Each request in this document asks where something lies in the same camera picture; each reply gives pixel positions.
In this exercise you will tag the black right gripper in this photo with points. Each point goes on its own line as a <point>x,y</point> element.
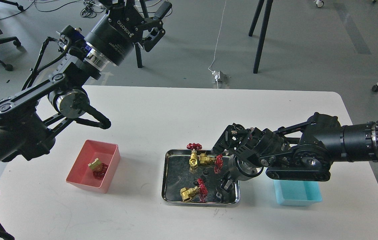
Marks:
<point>237,171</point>

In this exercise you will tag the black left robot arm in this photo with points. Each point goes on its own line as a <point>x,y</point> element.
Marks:
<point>52,96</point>

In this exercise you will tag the black tripod leg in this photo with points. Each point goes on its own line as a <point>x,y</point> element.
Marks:
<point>138,24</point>
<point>263,32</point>

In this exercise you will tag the brass valve front of tray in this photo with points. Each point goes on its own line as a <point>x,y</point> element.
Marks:
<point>200,190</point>

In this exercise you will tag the shiny metal tray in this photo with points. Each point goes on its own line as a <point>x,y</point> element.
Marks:
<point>177,174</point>

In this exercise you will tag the light blue plastic box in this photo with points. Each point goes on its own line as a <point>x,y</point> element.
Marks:
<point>297,193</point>

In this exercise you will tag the black tripod leg right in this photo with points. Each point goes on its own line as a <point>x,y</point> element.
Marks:
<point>263,32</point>

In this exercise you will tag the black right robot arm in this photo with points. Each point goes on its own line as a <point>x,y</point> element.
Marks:
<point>302,152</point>

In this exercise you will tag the upright brass valve red handwheel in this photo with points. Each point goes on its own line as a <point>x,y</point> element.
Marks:
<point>194,147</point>

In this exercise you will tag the black cable bundle floor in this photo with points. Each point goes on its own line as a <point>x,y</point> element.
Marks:
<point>83,8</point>

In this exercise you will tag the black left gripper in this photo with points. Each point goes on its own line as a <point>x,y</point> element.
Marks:
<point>112,39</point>

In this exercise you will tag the pink plastic box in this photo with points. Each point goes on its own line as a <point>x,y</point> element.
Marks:
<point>81,176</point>

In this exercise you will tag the black tripod leg left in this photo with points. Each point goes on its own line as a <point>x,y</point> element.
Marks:
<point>138,24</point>

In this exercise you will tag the brass valve lying right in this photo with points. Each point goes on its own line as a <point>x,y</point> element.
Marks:
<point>204,159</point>

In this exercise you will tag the brass valve red handwheel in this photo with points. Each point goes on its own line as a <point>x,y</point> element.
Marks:
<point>98,168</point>
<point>194,147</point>

